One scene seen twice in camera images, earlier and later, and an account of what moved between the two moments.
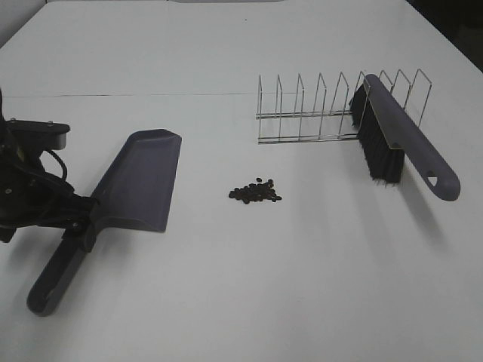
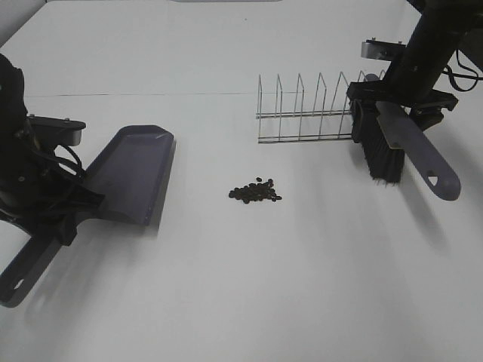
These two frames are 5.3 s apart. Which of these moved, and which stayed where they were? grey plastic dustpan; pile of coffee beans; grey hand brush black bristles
Moved: grey plastic dustpan
Stayed: pile of coffee beans; grey hand brush black bristles
